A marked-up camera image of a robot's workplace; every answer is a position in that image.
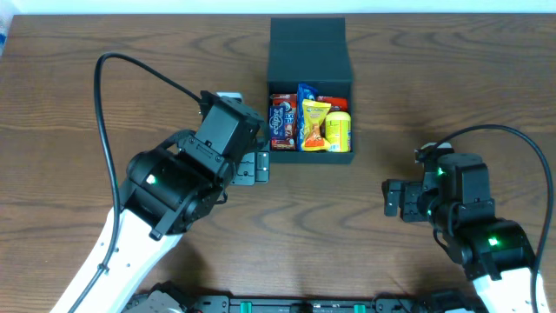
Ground yellow orange snack packet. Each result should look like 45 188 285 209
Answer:
301 99 331 152

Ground yellow Mentos gum bottle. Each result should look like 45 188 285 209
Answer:
325 111 352 153

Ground blue Oreo cookie pack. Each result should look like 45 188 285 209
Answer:
296 83 318 151

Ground red snack pouch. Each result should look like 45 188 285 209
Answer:
316 96 349 113

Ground black gift box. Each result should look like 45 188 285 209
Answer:
267 17 355 164

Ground blue Eclipse mints tin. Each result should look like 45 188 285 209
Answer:
268 105 286 140

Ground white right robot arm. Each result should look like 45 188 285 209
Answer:
381 143 549 312

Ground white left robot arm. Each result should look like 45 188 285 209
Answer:
53 91 268 312

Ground red Hello Panda box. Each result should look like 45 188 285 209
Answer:
269 94 297 151

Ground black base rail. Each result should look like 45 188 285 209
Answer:
122 282 487 313

